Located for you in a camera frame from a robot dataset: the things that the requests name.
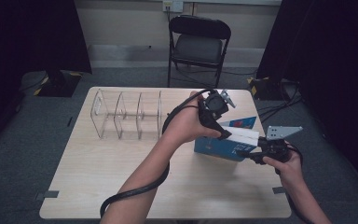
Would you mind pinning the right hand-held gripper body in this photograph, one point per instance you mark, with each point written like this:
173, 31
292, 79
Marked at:
276, 147

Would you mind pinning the black stand base yellow tape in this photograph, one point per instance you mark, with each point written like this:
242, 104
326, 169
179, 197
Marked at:
267, 88
60, 85

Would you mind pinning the person's left hand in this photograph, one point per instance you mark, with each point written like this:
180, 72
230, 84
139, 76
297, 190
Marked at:
186, 124

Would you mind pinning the person's right hand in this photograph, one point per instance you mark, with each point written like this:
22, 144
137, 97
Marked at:
290, 169

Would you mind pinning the clear acrylic file rack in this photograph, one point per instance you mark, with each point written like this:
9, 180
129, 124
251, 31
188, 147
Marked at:
127, 116

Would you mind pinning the black floor tape strip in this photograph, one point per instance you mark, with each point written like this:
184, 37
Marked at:
70, 121

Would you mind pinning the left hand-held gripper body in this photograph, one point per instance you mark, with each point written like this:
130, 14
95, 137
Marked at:
216, 104

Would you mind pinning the blue book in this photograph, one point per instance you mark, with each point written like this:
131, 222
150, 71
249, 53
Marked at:
220, 149

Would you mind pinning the black folding chair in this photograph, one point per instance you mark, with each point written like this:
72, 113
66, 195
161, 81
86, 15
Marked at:
199, 48

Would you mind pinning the dark curtain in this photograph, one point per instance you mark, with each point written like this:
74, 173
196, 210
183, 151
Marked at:
28, 46
332, 62

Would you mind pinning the white wall socket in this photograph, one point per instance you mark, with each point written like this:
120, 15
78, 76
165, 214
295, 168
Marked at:
173, 5

